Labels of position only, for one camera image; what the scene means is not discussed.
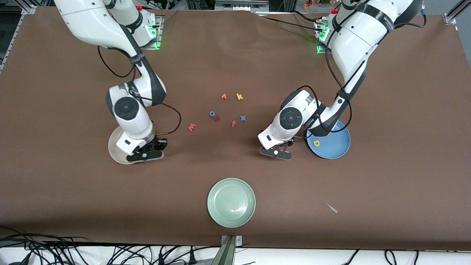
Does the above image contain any beige brown plate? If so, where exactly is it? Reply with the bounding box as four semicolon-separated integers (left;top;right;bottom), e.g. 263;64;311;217
108;126;162;165

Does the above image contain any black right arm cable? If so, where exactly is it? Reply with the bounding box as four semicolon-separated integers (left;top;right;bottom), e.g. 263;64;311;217
97;46;182;134

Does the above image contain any light green plate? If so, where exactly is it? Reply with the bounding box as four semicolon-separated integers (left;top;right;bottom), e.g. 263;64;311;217
207;178;256;228

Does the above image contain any brown table cover sheet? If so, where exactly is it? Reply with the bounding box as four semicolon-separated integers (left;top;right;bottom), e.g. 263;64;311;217
0;7;471;251

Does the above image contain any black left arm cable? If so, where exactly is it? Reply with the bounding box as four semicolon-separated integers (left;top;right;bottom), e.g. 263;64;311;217
294;10;427;139

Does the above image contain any aluminium frame rail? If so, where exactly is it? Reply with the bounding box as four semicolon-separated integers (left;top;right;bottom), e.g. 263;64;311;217
0;4;37;72
443;0;471;25

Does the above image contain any grey equipment box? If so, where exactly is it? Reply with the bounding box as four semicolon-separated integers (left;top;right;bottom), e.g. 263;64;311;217
215;0;270;11

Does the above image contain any blue plate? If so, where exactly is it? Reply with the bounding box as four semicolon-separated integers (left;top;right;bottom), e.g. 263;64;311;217
306;120;351;159

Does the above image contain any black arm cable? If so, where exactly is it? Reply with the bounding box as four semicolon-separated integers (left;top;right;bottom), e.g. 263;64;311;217
97;46;182;134
294;10;427;139

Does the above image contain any black cable on table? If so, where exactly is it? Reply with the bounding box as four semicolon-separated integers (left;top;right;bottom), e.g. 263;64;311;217
258;15;323;32
293;10;318;22

